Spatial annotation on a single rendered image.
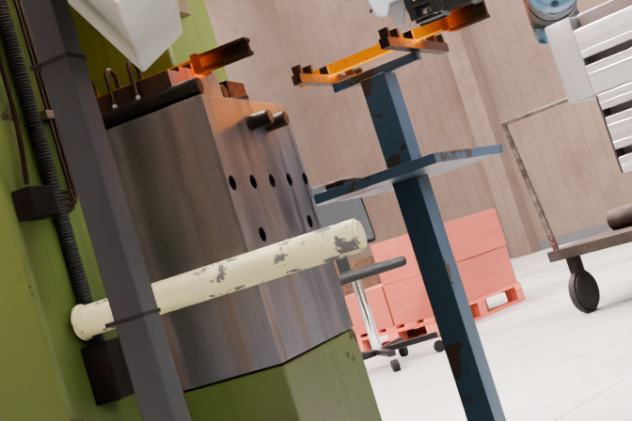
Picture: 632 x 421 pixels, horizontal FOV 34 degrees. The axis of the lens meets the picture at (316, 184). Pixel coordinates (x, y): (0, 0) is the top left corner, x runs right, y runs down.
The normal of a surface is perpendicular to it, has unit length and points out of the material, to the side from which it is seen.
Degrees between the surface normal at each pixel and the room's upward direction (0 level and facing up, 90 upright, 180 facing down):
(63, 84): 90
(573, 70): 90
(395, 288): 90
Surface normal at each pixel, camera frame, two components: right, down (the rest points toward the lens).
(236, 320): -0.33, 0.02
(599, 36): -0.69, 0.15
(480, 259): 0.68, -0.27
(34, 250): 0.90, -0.30
